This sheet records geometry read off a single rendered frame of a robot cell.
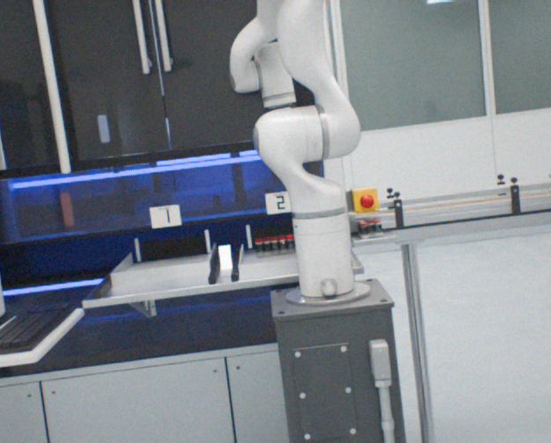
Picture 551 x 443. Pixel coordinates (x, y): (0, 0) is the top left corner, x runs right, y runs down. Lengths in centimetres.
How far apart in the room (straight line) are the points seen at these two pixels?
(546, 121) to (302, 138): 575
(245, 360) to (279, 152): 93
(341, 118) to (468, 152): 549
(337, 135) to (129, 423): 121
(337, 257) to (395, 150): 534
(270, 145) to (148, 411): 111
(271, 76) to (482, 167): 526
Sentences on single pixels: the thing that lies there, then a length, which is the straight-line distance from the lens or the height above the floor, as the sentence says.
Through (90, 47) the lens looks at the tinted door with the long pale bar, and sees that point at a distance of 244.
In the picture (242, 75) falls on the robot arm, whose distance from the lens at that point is 206.
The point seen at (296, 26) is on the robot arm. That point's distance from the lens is 173.
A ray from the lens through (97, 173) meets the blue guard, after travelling 242.
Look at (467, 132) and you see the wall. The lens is 720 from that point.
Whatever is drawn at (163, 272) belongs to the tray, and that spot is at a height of 90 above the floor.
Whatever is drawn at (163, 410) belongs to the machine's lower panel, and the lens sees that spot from 254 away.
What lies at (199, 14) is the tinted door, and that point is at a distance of 241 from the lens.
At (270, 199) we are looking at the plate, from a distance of 238.
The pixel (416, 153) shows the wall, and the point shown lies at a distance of 711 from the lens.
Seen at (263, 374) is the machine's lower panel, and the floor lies 51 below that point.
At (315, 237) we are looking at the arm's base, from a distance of 175.
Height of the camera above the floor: 127
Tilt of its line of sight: 7 degrees down
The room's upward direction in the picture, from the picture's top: 7 degrees counter-clockwise
